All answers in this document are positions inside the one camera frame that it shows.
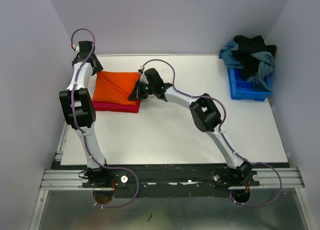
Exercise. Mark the red t-shirt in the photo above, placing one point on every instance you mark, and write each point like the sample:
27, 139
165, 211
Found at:
120, 111

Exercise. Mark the orange t-shirt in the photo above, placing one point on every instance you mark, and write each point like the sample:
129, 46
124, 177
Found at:
115, 87

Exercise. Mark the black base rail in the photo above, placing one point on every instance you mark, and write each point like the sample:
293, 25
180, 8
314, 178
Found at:
125, 180

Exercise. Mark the aluminium frame rail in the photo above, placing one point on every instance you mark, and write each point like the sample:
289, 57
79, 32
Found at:
261, 178

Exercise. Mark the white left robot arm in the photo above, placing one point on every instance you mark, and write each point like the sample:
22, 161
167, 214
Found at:
79, 112

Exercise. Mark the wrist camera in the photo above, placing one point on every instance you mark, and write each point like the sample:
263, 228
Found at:
75, 48
143, 78

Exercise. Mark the grey-blue crumpled t-shirt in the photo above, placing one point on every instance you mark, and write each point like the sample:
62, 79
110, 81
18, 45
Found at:
265, 68

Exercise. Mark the black crumpled t-shirt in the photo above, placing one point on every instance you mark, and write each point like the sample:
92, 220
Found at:
250, 52

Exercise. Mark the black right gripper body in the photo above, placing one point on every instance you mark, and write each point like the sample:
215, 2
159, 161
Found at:
145, 90

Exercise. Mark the blue plastic bin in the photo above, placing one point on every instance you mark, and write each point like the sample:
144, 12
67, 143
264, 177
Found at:
243, 90

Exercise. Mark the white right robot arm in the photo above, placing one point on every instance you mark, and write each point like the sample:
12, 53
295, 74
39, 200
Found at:
205, 114

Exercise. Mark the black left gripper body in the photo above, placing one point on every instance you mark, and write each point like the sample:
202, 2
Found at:
98, 67

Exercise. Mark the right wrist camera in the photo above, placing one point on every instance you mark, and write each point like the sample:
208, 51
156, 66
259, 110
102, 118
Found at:
143, 78

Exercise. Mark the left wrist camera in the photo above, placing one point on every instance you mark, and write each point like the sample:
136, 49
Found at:
75, 48

